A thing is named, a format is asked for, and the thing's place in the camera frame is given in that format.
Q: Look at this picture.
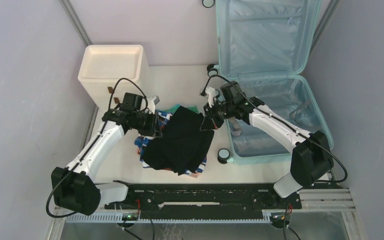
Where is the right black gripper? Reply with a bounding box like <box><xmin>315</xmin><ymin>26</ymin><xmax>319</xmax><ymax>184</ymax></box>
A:
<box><xmin>200</xmin><ymin>99</ymin><xmax>235</xmax><ymax>131</ymax></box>

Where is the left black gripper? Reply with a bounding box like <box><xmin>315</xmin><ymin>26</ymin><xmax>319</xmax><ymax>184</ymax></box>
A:
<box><xmin>133</xmin><ymin>110</ymin><xmax>163</xmax><ymax>138</ymax></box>

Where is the blue white striped garment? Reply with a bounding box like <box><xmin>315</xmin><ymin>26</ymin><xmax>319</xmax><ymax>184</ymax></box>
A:
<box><xmin>134</xmin><ymin>107</ymin><xmax>207</xmax><ymax>178</ymax></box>

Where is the green white patterned garment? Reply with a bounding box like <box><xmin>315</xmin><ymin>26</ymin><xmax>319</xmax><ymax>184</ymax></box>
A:
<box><xmin>168</xmin><ymin>104</ymin><xmax>200</xmax><ymax>114</ymax></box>

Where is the black garment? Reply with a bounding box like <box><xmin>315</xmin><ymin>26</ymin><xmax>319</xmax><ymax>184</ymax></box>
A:
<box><xmin>143</xmin><ymin>105</ymin><xmax>215</xmax><ymax>176</ymax></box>

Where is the white three-drawer storage cabinet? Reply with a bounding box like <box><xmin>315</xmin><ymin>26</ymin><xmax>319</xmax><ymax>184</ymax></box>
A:
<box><xmin>78</xmin><ymin>44</ymin><xmax>152</xmax><ymax>112</ymax></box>

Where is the light blue ribbed suitcase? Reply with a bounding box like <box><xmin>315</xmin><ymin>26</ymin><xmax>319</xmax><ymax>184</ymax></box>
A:
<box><xmin>202</xmin><ymin>0</ymin><xmax>334</xmax><ymax>149</ymax></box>

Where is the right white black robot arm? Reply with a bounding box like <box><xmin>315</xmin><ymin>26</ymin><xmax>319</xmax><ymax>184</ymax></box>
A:
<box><xmin>200</xmin><ymin>81</ymin><xmax>334</xmax><ymax>208</ymax></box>

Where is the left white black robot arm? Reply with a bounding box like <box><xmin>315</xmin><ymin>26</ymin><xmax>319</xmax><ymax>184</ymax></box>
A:
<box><xmin>47</xmin><ymin>93</ymin><xmax>162</xmax><ymax>216</ymax></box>

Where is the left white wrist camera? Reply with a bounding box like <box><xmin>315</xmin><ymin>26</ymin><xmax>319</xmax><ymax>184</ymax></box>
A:
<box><xmin>145</xmin><ymin>95</ymin><xmax>160</xmax><ymax>114</ymax></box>

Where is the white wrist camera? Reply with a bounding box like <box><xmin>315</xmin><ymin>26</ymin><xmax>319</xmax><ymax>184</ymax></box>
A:
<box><xmin>200</xmin><ymin>86</ymin><xmax>220</xmax><ymax>108</ymax></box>
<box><xmin>145</xmin><ymin>95</ymin><xmax>160</xmax><ymax>114</ymax></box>

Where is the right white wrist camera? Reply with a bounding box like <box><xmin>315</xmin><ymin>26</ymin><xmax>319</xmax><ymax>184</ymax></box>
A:
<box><xmin>200</xmin><ymin>86</ymin><xmax>220</xmax><ymax>108</ymax></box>

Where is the right black camera cable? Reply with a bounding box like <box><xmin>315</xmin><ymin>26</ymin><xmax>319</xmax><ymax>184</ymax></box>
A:
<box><xmin>199</xmin><ymin>74</ymin><xmax>349</xmax><ymax>184</ymax></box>

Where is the black camera cable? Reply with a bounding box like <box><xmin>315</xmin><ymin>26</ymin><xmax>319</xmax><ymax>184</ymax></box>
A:
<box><xmin>45</xmin><ymin>77</ymin><xmax>150</xmax><ymax>219</ymax></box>
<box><xmin>199</xmin><ymin>74</ymin><xmax>349</xmax><ymax>184</ymax></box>

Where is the left black camera cable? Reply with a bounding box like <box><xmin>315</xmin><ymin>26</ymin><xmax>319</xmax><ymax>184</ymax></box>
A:
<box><xmin>45</xmin><ymin>77</ymin><xmax>150</xmax><ymax>219</ymax></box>

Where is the black mounting rail base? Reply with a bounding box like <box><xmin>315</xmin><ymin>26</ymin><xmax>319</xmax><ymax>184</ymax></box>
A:
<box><xmin>104</xmin><ymin>183</ymin><xmax>302</xmax><ymax>220</ymax></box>

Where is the white slotted cable duct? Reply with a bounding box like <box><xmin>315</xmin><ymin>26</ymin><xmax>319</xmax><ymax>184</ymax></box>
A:
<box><xmin>65</xmin><ymin>212</ymin><xmax>272</xmax><ymax>224</ymax></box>

